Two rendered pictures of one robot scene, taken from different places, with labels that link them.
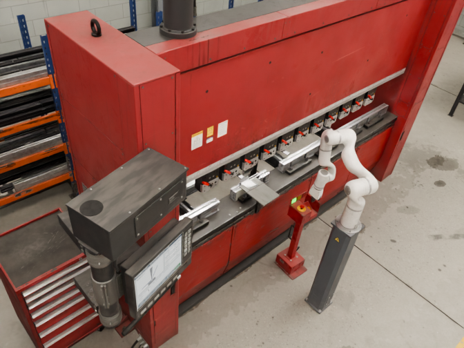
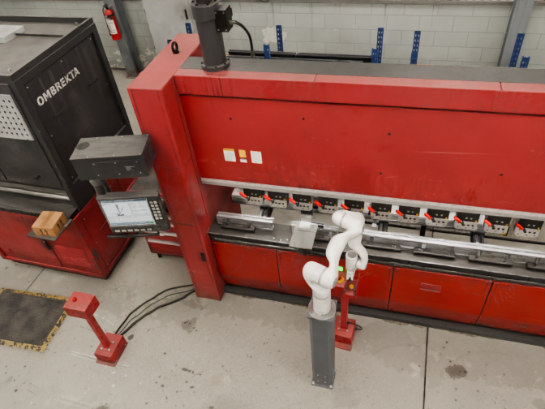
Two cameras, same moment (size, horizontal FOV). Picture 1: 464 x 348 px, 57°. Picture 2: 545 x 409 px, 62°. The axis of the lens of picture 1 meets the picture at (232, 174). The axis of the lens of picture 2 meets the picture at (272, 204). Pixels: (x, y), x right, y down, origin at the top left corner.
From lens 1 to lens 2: 2.77 m
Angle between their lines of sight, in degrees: 49
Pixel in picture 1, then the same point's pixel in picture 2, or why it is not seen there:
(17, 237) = not seen: hidden behind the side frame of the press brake
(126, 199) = (96, 151)
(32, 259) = (151, 181)
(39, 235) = not seen: hidden behind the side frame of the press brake
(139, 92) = (132, 93)
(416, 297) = not seen: outside the picture
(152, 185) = (114, 152)
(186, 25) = (209, 62)
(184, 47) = (196, 77)
